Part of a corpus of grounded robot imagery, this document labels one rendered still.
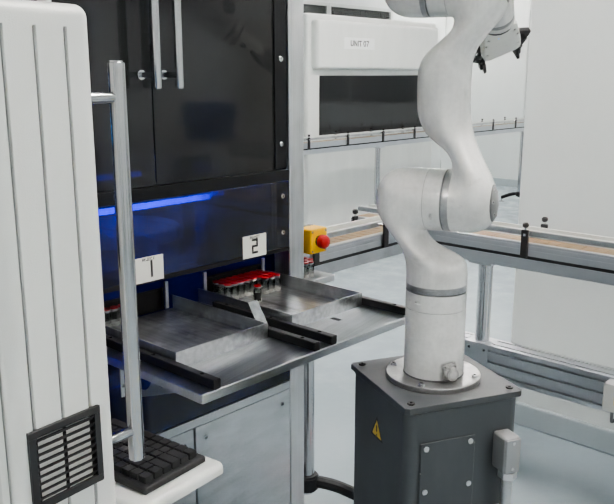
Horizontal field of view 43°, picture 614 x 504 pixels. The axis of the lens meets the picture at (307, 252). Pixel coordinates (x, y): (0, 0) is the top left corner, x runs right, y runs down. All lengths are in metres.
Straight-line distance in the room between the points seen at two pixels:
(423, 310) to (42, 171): 0.80
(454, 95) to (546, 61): 1.76
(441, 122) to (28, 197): 0.77
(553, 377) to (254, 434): 1.03
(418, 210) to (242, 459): 1.01
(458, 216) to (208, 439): 0.97
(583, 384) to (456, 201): 1.30
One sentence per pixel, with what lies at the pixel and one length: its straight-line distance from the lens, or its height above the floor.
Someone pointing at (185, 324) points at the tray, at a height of 0.88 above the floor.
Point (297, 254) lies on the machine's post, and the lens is 2.18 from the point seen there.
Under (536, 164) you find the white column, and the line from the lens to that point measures 3.23.
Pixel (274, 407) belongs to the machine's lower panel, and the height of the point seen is 0.54.
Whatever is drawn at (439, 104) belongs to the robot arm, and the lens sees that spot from 1.47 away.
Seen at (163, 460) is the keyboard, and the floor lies 0.83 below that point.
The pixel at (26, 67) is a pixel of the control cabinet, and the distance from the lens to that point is 1.03.
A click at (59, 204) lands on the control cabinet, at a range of 1.06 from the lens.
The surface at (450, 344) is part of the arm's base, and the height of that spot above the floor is 0.95.
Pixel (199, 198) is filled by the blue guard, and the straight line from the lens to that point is 1.91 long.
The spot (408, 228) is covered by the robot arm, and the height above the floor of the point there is 1.17.
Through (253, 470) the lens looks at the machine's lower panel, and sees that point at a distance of 2.27.
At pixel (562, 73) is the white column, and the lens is 3.18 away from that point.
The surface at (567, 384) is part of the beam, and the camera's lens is 2.68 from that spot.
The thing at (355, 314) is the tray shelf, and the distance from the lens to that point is 1.94.
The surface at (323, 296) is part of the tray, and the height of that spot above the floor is 0.88.
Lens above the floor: 1.46
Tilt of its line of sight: 13 degrees down
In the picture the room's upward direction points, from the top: straight up
